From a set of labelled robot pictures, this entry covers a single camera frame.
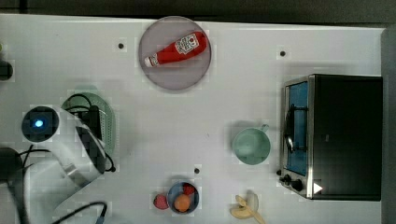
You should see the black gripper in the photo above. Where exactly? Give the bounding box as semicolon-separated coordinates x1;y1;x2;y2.
75;105;102;139

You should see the green plastic strainer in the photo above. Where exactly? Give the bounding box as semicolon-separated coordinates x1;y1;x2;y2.
62;85;116;155

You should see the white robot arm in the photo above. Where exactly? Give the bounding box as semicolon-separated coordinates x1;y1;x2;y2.
21;105;106;224

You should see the purple round plate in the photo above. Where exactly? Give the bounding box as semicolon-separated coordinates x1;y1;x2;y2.
138;16;211;91

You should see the black cylinder base upper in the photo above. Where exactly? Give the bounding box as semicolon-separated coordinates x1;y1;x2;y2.
0;61;13;80

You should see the toy strawberry on table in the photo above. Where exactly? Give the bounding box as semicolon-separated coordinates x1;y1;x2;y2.
153;194;169;210

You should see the blue small bowl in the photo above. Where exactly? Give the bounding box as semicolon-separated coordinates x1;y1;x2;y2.
166;182;200;215

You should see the red toy fruit in bowl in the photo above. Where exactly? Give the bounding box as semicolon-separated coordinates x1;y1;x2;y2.
183;183;195;195

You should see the orange toy fruit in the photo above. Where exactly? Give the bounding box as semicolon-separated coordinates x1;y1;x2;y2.
174;194;191;213

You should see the red ketchup bottle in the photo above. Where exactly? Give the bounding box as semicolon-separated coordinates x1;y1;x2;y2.
144;32;208;67

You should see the green mug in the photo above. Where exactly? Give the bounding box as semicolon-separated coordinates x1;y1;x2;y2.
232;124;271;165

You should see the black toaster oven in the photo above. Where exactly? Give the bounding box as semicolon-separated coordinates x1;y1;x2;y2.
276;74;383;202

